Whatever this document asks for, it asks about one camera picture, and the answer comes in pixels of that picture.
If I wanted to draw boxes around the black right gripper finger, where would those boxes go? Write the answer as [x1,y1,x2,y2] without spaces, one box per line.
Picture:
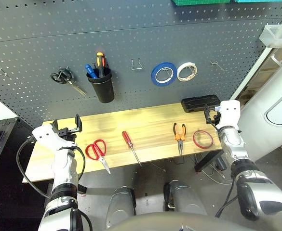
[204,104,212,125]

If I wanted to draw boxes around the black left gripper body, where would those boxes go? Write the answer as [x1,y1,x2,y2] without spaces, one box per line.
[57,127,78,143]

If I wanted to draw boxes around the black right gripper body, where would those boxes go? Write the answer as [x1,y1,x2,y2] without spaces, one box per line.
[209,112,221,126]

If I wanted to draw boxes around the red tape roll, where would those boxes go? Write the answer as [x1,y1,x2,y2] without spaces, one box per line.
[192,130,214,150]

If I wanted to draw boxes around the orange black long-nose pliers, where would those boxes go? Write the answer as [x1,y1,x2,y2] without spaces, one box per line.
[173,123,187,156]

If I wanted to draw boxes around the red handled screwdriver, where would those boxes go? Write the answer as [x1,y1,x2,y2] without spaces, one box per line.
[121,130,142,167]

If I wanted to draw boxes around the dark grey metal pegboard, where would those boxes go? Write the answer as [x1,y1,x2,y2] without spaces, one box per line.
[0,0,282,128]

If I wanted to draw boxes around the black plastic tool case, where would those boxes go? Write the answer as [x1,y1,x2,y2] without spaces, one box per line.
[181,94,221,113]

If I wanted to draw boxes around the black plastic cup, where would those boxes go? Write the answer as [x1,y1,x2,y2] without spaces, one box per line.
[86,67,115,103]

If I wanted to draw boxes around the white tape roll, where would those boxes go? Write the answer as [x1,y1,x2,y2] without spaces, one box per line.
[176,62,198,83]

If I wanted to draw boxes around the silver tape peg hook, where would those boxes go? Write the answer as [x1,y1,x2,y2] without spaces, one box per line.
[210,60,225,71]

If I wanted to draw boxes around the blue tape roll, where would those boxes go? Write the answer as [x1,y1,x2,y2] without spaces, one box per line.
[151,62,177,87]

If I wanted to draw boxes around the silver right robot leg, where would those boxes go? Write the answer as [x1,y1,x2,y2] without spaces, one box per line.
[163,180,208,216]

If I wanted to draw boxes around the silver robot leg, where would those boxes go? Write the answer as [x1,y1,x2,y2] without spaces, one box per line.
[105,186,136,229]
[163,180,208,216]

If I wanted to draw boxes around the silver left robot leg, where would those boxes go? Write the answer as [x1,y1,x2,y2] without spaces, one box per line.
[105,186,136,229]

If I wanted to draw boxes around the translucent plastic bin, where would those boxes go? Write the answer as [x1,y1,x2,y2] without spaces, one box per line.
[259,23,282,49]

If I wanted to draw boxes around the green plastic bin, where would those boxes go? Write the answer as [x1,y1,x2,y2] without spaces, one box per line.
[171,0,231,6]

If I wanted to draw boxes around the grey robot torso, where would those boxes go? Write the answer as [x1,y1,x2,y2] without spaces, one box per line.
[107,211,282,231]

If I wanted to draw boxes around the teal plastic bin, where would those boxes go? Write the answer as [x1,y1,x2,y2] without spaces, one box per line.
[234,0,282,3]

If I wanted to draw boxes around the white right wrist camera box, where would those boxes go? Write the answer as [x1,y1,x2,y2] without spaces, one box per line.
[219,100,242,129]

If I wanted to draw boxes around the red handled scissors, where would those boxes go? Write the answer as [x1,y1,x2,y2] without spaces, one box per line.
[85,139,111,175]

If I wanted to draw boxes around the black table bracket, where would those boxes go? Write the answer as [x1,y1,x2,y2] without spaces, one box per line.
[194,150,227,173]

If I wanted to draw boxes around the black handled scissors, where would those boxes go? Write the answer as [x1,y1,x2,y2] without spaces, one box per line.
[50,67,87,96]

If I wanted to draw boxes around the blue handled screwdriver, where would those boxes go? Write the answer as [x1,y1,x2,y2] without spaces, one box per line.
[84,64,98,79]

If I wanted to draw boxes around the orange black handled screwdriver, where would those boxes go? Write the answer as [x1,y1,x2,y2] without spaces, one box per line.
[96,52,107,78]

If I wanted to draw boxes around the white pegboard frame post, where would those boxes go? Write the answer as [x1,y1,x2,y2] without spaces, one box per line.
[229,11,282,101]

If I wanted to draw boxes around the silver wire pliers hook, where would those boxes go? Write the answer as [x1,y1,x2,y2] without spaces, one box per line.
[131,58,143,71]

